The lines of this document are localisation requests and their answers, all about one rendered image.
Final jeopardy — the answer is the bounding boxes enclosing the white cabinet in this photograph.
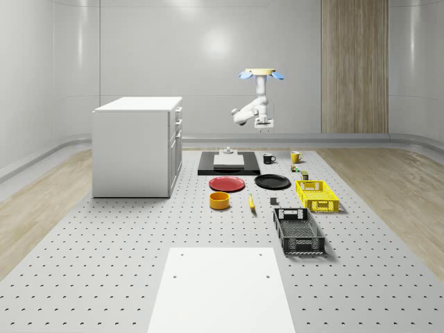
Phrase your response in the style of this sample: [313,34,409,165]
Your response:
[92,96,184,199]

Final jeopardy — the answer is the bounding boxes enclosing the black stove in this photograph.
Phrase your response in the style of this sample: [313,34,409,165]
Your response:
[197,146,262,176]

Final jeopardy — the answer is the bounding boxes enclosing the white board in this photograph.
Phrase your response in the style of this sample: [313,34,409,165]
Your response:
[147,247,297,333]

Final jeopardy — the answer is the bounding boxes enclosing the red plate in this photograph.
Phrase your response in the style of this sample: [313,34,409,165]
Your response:
[208,176,246,193]

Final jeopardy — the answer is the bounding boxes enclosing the drone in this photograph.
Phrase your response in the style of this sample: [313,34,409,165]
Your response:
[238,68,287,82]

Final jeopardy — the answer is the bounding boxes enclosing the dark grey basket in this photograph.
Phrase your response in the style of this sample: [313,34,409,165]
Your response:
[273,207,327,256]

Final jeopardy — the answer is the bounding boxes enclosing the black plate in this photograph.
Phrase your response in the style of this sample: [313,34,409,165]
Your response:
[254,173,292,190]

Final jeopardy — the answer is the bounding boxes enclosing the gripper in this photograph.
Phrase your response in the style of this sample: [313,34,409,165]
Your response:
[253,117,275,135]

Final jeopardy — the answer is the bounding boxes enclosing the yellow bowl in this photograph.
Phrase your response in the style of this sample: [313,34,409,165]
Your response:
[209,191,230,210]

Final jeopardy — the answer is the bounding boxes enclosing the yellow basket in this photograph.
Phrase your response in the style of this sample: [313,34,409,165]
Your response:
[295,180,341,213]

